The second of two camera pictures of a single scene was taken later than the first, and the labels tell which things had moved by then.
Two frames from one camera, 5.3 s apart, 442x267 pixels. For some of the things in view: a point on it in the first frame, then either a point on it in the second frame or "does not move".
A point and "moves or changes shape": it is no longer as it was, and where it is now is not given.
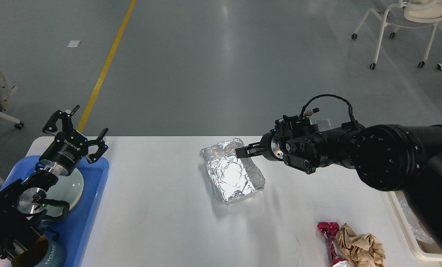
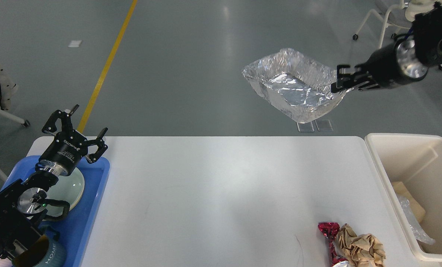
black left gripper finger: (66, 119) does not move
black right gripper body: (270, 147) → (393, 65)
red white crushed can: (329, 229) does not move
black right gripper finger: (248, 153) → (367, 85)
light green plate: (68, 189) does not move
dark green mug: (44, 252) does not move
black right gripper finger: (245, 151) → (344, 81)
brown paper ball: (362, 250) does not move
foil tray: (421, 233) does not move
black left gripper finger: (102, 147) does not move
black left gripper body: (65, 154) does not move
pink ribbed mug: (3, 263) does not move
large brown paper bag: (430, 248) moves or changes shape
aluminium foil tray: (233, 178) → (294, 84)
